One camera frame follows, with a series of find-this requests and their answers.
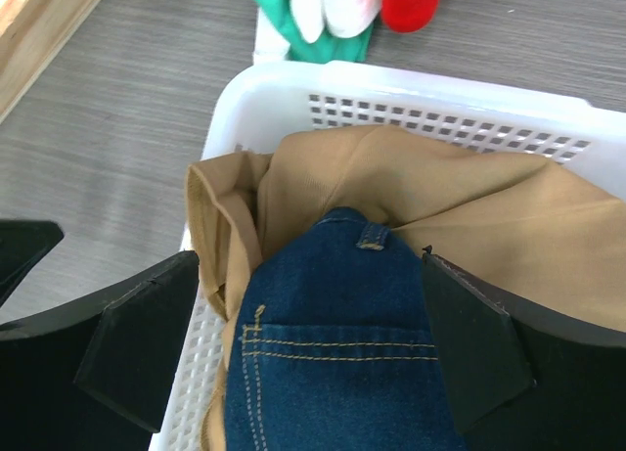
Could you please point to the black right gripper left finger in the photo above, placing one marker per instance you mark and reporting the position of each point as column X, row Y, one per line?
column 96, row 373

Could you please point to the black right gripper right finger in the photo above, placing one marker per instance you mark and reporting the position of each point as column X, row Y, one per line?
column 521, row 376

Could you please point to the blue denim skirt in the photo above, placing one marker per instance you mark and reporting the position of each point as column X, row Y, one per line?
column 333, row 350

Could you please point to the tan cloth garment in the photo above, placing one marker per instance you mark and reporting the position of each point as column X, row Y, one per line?
column 519, row 222

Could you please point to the white rack foot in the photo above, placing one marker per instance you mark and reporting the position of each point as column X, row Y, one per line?
column 269, row 45

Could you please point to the red hanging shirt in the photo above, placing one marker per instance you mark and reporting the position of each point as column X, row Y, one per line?
column 407, row 16

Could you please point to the white hanging shirt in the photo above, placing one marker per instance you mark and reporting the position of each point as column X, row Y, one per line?
column 341, row 18

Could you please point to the green hanging shirt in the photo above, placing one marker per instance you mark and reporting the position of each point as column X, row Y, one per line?
column 326, row 49

